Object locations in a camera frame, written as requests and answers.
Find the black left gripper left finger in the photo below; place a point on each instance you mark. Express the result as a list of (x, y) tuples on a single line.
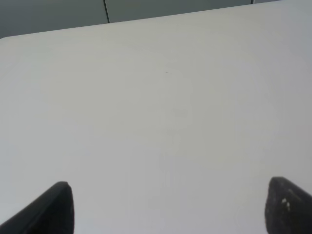
[(51, 213)]

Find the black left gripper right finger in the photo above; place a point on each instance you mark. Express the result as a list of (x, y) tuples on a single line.
[(288, 208)]

